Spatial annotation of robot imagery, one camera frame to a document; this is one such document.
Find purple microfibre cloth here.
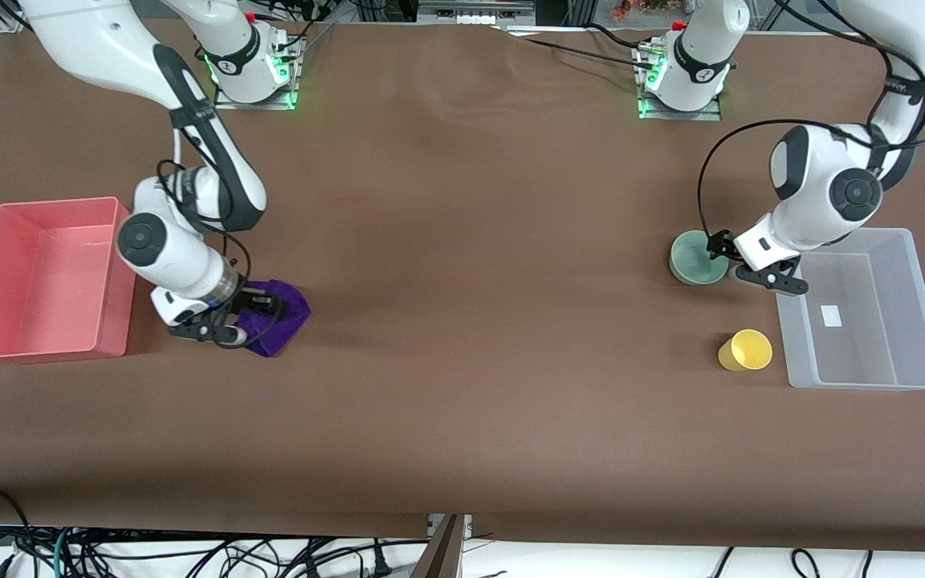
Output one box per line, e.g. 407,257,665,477
234,278,312,359

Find green ceramic bowl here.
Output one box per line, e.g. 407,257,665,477
669,230,731,287

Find yellow plastic cup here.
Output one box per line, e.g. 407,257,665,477
717,328,774,373

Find clear plastic bin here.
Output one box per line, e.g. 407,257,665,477
775,227,925,392

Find pink plastic bin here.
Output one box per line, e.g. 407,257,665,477
0,196,137,363

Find brown table cover sheet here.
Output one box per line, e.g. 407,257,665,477
0,20,925,555

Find colourful packet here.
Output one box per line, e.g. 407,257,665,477
610,0,677,22

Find white power strip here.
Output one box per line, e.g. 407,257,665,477
417,0,538,26

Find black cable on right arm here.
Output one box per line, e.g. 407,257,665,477
156,128,287,349

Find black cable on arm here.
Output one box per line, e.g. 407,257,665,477
697,0,925,242
156,128,287,349

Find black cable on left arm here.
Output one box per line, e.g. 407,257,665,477
697,0,925,242

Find tangled black cables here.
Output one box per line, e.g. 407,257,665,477
69,532,431,578

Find black cable across table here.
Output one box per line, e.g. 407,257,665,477
495,22,662,73

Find teal cable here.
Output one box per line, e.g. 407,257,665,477
51,527,75,578

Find small metal bracket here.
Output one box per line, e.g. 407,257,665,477
427,514,474,541

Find brown wooden post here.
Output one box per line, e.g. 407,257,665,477
410,514,466,578

